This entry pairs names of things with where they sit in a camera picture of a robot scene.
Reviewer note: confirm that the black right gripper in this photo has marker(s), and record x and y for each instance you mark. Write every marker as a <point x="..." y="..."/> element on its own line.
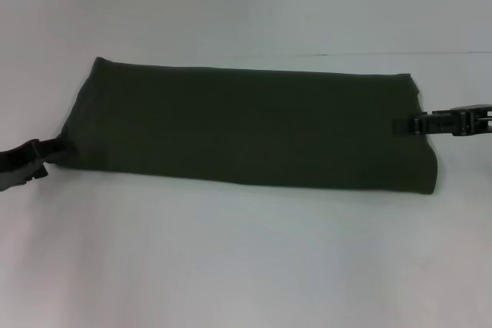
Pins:
<point x="476" y="120"/>

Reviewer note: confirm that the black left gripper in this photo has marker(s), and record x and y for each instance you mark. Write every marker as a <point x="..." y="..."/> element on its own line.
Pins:
<point x="13" y="170"/>

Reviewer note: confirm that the dark green FREE! t-shirt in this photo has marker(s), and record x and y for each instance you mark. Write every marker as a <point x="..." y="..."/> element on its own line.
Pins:
<point x="246" y="128"/>

